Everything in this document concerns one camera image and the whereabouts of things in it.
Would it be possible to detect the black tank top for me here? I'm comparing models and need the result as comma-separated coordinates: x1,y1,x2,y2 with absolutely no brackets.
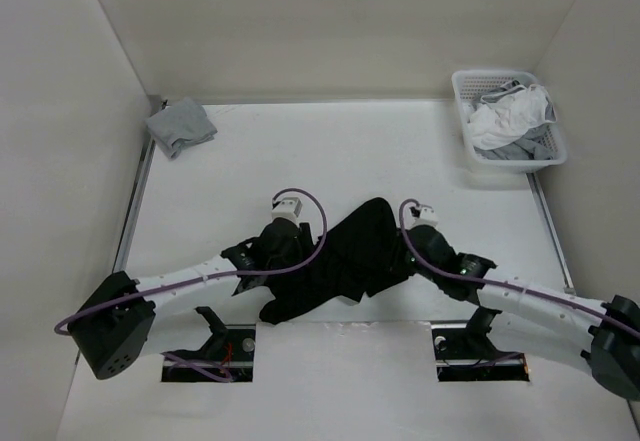
259,197,411,325

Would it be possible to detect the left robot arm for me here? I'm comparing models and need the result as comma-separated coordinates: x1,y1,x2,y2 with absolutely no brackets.
60,218,315,380

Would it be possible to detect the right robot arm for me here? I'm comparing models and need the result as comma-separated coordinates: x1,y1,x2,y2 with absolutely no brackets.
400,225,639,401

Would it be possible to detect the grey tank top in basket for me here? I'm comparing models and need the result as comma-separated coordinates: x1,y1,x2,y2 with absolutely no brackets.
473,79,554,161

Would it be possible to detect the white tank top in basket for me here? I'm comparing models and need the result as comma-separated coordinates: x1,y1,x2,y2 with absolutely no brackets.
467,81,556,151

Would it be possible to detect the folded grey tank top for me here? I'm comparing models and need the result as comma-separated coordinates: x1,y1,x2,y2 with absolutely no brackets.
145,98,218,160

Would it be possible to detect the white plastic basket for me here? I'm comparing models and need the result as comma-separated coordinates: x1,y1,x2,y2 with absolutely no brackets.
451,69,568,174

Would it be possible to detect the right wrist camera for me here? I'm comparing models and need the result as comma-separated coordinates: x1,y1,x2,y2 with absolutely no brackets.
410,204,439,229

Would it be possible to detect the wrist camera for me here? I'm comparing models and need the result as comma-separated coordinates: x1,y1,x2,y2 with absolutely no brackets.
271,197,303,225
410,204,439,229

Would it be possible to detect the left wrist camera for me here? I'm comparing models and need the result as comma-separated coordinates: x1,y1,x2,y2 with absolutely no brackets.
271,197,303,225

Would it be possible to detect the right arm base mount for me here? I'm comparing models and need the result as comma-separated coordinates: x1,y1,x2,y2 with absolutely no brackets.
431,308,530,382

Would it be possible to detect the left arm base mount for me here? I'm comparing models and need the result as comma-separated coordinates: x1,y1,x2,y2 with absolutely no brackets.
161,307,256,384

